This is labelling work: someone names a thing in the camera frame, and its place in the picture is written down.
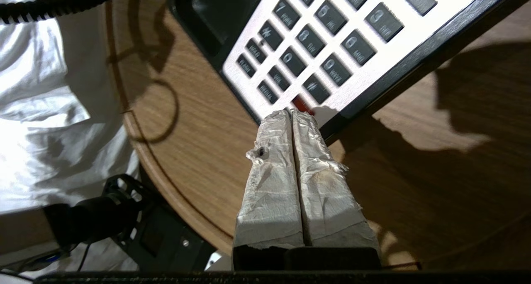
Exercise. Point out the beige mattress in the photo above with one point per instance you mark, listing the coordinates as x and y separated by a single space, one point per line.
20 230

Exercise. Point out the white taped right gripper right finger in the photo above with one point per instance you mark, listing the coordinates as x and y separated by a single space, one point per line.
327 201

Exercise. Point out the round wooden side table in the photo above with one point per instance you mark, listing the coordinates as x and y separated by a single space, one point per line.
415 192

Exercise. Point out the black and white desk telephone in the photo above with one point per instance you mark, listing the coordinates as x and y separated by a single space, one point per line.
373 59

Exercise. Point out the white bed pillow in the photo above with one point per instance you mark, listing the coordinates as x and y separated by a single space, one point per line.
54 109

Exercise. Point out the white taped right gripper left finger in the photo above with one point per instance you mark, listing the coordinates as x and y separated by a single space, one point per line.
274 184

